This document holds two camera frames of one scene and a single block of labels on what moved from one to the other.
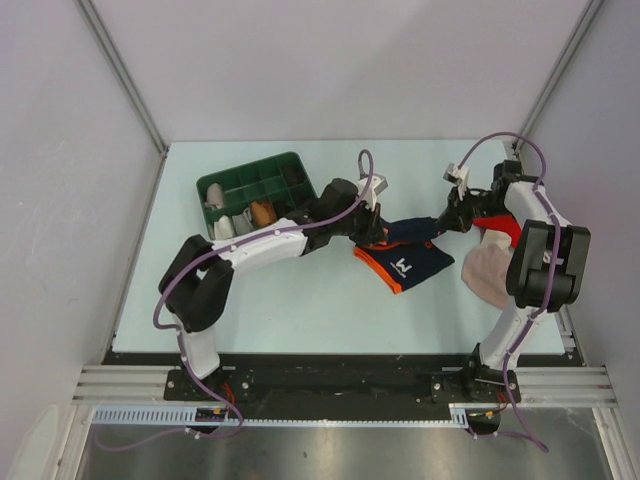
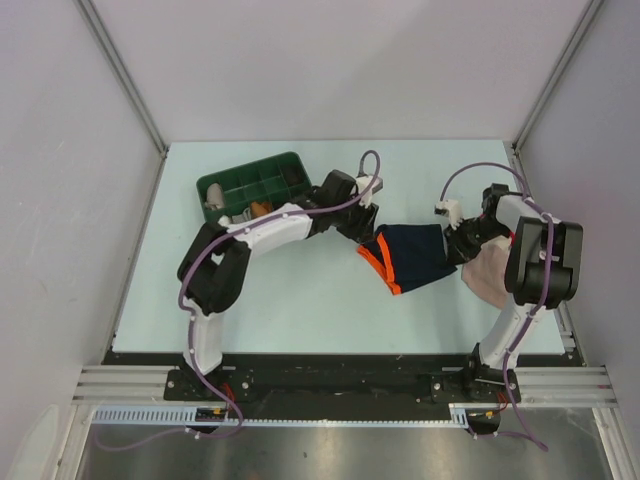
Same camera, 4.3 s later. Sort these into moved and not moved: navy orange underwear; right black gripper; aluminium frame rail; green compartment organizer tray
Moved: right black gripper
Not moved: navy orange underwear; green compartment organizer tray; aluminium frame rail
